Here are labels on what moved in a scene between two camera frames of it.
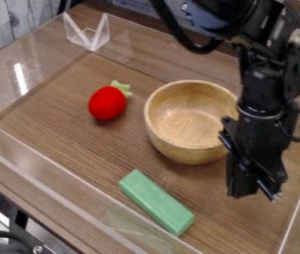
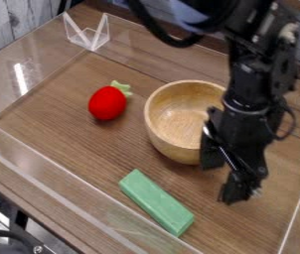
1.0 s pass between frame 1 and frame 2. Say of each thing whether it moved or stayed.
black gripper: moved
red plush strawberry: stayed
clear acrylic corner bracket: stayed
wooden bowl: stayed
